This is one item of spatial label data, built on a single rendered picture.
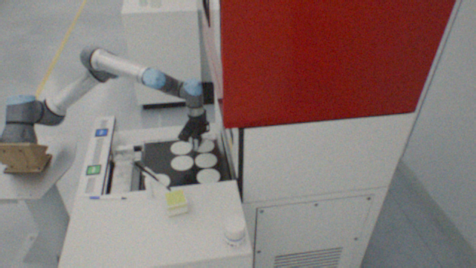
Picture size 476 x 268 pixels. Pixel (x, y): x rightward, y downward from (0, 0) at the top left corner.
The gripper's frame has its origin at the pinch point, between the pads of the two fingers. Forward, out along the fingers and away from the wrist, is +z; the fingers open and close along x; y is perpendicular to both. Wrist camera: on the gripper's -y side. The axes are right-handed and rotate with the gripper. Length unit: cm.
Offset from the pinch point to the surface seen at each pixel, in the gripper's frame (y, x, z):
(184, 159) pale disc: -7.1, -0.1, 1.3
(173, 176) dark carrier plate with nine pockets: -17.8, -4.8, 1.4
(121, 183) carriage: -33.8, 10.8, 3.3
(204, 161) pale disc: -1.9, -7.9, 1.3
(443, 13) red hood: 44, -75, -69
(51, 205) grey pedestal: -51, 54, 33
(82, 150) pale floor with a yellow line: 12, 154, 91
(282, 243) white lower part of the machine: 10, -46, 41
